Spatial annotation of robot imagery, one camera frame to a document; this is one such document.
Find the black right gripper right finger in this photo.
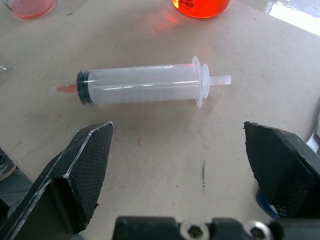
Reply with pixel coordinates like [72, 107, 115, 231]
[243, 121, 320, 220]

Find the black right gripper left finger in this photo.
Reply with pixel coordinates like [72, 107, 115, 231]
[0, 121, 115, 240]

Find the clear plastic syringe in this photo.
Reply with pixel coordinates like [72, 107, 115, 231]
[51, 55, 232, 109]

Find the petri dish with pink liquid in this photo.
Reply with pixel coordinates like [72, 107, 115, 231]
[3, 0, 56, 19]

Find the beaker of orange liquid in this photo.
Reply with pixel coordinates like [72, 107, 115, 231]
[171, 0, 231, 19]

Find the blue cable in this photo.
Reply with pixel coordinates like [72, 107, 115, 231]
[255, 188, 281, 220]

